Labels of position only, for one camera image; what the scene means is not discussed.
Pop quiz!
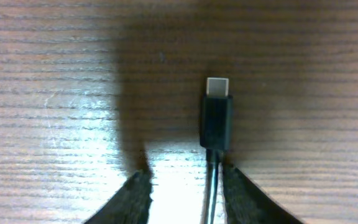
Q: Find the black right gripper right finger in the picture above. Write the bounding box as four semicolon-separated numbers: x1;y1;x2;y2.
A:
223;164;302;224

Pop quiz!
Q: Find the black USB charger cable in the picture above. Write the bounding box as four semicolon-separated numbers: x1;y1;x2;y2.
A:
199;77;234;224

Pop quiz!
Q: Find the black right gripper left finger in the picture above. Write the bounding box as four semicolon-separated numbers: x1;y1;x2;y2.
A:
85;170;152;224

